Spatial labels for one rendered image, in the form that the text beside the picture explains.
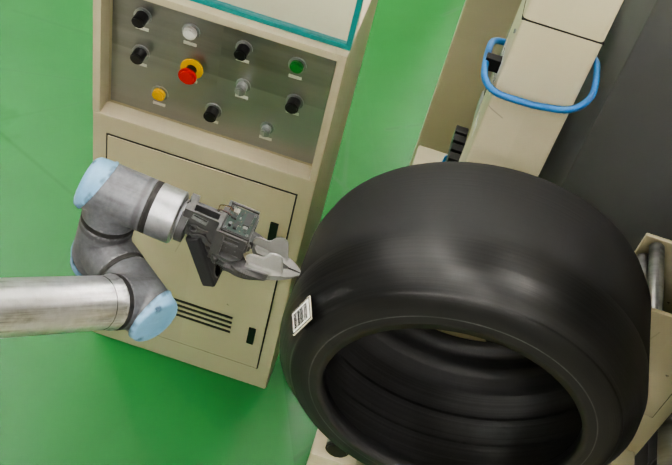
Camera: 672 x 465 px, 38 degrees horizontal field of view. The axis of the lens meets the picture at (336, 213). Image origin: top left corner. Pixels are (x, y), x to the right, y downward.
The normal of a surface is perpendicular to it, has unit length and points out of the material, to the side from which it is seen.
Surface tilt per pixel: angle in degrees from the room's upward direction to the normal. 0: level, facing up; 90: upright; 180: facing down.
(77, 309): 60
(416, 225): 28
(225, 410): 0
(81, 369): 0
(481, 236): 10
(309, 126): 90
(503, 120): 90
